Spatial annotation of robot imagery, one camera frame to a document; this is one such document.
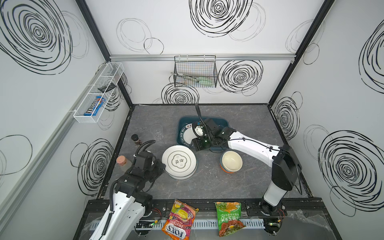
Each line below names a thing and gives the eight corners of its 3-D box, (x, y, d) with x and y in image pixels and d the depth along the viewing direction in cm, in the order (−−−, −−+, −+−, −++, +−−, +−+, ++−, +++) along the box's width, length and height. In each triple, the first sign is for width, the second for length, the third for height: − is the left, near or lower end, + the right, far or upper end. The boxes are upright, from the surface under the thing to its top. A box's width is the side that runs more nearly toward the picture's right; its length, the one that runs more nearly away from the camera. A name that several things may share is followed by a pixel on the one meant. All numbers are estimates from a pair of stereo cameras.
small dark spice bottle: (135, 147, 98) (130, 138, 90) (137, 142, 101) (132, 133, 93) (141, 147, 98) (136, 138, 90) (142, 142, 101) (138, 133, 93)
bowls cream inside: (220, 176, 86) (222, 169, 78) (218, 158, 93) (220, 150, 85) (239, 176, 86) (244, 169, 78) (236, 158, 93) (240, 150, 85)
